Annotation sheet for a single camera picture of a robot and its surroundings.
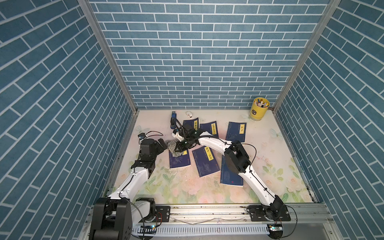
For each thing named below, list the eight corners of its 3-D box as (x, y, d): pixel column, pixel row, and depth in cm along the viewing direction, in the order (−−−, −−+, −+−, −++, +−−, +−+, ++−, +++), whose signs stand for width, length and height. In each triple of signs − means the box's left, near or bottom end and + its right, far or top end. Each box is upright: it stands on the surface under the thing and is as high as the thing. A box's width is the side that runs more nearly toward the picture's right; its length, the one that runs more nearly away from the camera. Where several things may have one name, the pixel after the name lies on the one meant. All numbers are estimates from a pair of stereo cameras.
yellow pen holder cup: (249, 121, 117) (255, 107, 105) (246, 111, 124) (251, 97, 113) (265, 121, 117) (272, 108, 105) (261, 111, 124) (267, 97, 113)
